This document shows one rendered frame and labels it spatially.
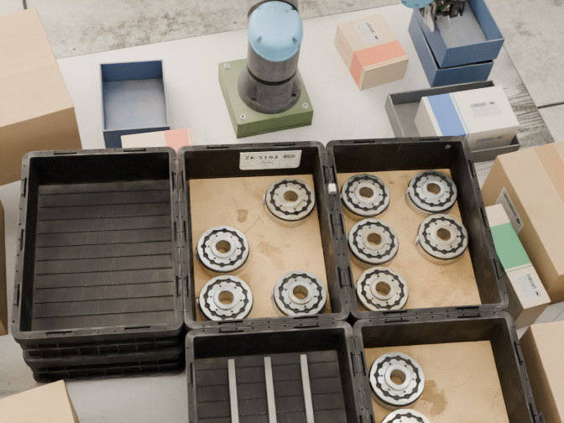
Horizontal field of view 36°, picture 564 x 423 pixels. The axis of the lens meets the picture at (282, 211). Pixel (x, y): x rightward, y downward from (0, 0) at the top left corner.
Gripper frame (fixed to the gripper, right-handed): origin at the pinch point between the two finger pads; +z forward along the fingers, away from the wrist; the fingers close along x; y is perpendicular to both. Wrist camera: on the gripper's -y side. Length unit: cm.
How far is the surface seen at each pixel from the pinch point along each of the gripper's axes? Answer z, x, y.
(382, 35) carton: 5.3, -10.8, -3.3
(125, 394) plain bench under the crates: 7, -87, 71
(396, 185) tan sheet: -1.1, -23.1, 42.8
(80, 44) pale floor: 77, -88, -85
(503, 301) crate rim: -10, -15, 77
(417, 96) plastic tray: 10.6, -6.5, 13.1
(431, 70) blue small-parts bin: 9.0, -1.0, 7.2
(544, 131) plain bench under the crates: 15.2, 21.7, 27.5
